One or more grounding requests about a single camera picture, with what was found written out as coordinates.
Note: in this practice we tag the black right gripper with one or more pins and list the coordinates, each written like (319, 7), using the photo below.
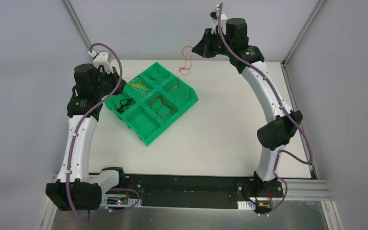
(205, 44)

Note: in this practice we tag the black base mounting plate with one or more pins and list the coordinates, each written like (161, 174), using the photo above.
(141, 186)

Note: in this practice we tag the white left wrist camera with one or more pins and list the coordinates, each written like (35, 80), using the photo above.
(101, 61)

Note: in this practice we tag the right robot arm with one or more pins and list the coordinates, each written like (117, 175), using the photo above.
(228, 37)

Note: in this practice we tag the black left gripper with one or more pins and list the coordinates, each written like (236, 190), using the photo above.
(113, 84)

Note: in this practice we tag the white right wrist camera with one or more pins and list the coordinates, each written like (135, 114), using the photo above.
(217, 17)

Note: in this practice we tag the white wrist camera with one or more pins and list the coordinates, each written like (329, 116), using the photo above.
(217, 17)
(101, 61)

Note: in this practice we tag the white slotted cable duct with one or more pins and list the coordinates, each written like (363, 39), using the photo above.
(123, 202)

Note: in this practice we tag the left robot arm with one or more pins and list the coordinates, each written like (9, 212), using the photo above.
(73, 188)

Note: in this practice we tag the green compartment tray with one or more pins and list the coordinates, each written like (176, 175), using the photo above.
(152, 101)

